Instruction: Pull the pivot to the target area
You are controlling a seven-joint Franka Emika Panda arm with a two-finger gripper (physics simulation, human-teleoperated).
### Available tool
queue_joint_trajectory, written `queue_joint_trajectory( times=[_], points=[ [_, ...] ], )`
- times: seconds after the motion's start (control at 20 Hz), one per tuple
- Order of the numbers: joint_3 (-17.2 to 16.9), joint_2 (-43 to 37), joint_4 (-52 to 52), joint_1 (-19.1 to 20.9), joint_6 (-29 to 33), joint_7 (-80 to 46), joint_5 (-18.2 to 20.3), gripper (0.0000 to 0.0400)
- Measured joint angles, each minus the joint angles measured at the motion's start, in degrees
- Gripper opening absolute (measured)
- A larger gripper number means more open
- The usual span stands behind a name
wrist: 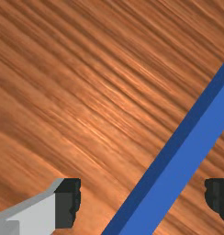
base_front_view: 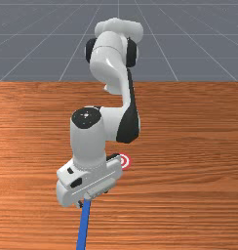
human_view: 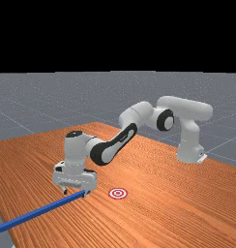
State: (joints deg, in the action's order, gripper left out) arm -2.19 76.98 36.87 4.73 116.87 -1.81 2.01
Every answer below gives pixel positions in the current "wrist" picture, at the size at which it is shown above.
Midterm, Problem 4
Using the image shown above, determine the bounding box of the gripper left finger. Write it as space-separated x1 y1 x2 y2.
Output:
0 177 82 235

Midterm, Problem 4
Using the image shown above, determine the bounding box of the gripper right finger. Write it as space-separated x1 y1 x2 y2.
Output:
204 177 224 226

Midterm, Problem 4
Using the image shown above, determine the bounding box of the long blue stick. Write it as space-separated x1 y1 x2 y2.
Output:
101 56 224 235

